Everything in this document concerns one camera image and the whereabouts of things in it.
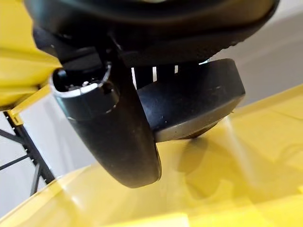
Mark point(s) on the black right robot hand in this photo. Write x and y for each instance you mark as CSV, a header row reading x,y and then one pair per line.
x,y
123,146

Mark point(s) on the black sole-shaped part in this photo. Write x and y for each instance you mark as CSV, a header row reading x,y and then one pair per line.
x,y
189,101

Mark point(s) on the yellow shelf crossbeam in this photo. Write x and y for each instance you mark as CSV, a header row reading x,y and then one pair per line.
x,y
30,100

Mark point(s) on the black shelf frame upright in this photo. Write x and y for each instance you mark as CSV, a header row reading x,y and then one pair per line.
x,y
28,146

